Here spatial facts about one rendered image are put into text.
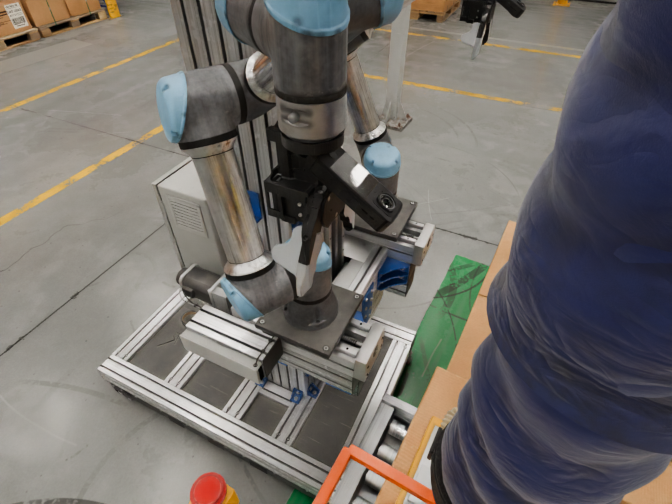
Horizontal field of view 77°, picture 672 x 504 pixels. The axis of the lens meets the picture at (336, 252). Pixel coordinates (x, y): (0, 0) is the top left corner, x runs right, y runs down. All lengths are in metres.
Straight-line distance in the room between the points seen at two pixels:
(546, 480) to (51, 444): 2.20
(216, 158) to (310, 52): 0.48
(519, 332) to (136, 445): 2.03
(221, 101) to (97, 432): 1.85
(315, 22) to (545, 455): 0.47
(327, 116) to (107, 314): 2.48
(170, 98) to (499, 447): 0.73
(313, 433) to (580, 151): 1.69
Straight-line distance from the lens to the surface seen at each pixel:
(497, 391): 0.51
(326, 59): 0.42
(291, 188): 0.50
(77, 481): 2.32
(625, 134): 0.29
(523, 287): 0.38
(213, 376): 2.08
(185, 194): 1.31
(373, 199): 0.48
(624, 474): 0.54
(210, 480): 0.98
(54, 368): 2.71
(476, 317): 1.87
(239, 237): 0.90
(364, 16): 0.57
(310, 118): 0.44
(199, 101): 0.84
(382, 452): 1.50
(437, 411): 1.13
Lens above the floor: 1.94
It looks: 43 degrees down
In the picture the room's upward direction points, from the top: straight up
